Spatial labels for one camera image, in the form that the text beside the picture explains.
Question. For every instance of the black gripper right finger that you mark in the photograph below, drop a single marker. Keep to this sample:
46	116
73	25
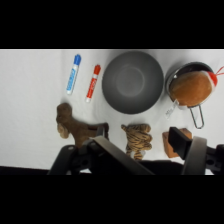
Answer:
186	146

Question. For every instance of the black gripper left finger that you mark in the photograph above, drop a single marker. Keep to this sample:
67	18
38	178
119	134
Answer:
110	156

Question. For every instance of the brown plush deer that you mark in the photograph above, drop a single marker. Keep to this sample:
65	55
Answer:
78	128

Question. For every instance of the grey bowl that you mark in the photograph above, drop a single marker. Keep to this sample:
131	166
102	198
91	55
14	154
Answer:
133	81

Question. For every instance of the brown wooden block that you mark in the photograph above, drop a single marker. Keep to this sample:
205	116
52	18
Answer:
166	145

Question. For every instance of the striped plush tiger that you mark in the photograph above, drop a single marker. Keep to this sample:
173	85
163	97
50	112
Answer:
138	136

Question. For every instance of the white tag on plush ball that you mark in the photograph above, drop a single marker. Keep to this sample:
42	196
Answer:
171	110

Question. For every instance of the brown plush ball red end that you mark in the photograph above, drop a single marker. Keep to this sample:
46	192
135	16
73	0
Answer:
191	88

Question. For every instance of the red white marker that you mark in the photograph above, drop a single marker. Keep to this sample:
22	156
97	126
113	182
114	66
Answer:
93	83

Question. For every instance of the blue white marker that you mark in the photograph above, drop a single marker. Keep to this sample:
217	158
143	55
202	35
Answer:
73	75

